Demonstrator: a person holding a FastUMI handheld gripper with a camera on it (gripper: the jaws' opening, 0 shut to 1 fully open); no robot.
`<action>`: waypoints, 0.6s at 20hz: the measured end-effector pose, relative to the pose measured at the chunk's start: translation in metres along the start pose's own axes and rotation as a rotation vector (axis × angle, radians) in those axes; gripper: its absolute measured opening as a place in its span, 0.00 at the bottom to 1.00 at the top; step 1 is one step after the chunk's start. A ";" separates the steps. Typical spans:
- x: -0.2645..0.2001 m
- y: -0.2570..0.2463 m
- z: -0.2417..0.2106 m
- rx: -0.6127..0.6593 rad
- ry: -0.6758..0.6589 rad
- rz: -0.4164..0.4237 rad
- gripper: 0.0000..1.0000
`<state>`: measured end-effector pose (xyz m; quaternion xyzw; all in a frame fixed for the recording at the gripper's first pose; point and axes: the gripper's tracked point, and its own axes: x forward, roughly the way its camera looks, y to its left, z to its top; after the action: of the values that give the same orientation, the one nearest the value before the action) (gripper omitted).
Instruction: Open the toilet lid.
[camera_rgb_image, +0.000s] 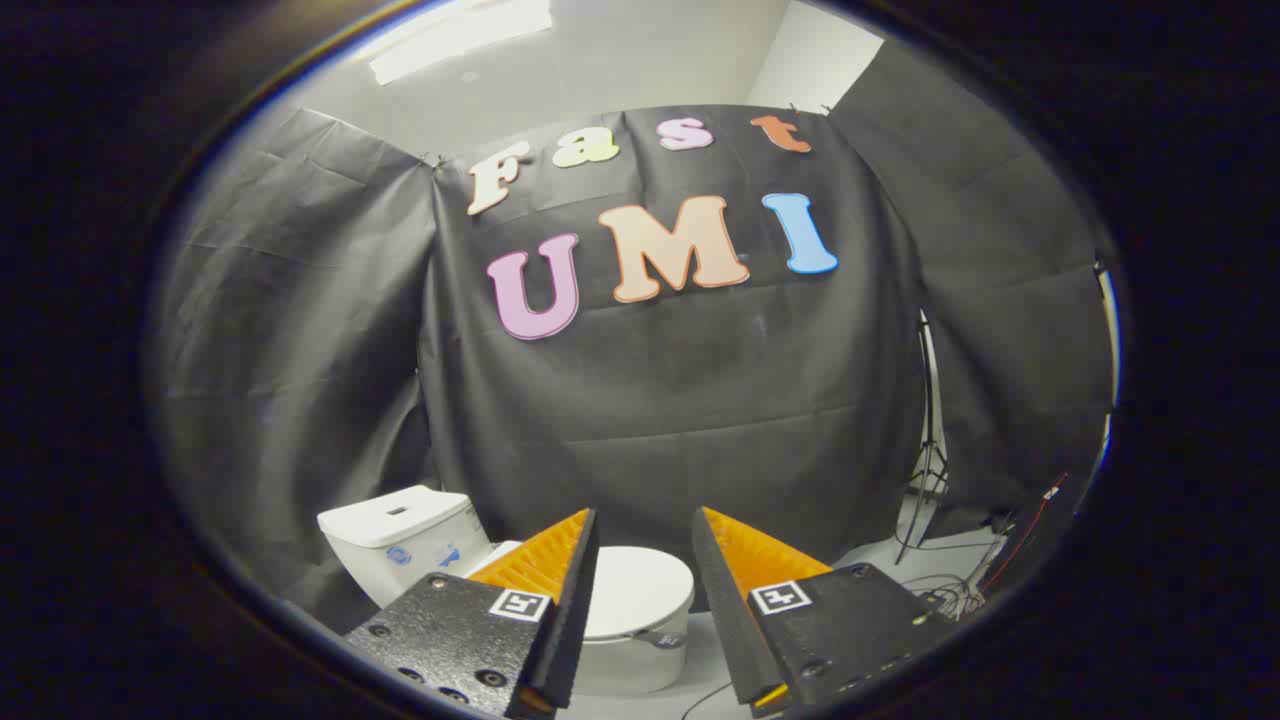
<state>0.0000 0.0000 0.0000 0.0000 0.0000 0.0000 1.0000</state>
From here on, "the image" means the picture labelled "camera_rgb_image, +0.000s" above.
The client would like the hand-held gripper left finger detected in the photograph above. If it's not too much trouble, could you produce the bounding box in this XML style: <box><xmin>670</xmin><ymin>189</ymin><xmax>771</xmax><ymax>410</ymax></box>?
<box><xmin>345</xmin><ymin>508</ymin><xmax>601</xmax><ymax>720</ymax></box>

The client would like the black tripod light stand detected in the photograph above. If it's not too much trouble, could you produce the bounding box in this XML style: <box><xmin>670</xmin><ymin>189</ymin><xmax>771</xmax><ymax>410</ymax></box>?
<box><xmin>893</xmin><ymin>310</ymin><xmax>951</xmax><ymax>566</ymax></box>

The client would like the red cable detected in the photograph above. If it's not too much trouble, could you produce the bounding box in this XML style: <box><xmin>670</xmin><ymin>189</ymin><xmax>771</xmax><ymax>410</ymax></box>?
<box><xmin>980</xmin><ymin>485</ymin><xmax>1063</xmax><ymax>593</ymax></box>

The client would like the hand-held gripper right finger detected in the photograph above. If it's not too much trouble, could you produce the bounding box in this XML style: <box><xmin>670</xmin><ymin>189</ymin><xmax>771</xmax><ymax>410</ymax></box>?
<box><xmin>692</xmin><ymin>506</ymin><xmax>956</xmax><ymax>719</ymax></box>

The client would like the black backdrop cloth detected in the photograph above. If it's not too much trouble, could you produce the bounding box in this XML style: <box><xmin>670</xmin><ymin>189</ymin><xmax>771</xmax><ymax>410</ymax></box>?
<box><xmin>158</xmin><ymin>38</ymin><xmax>1116</xmax><ymax>636</ymax></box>

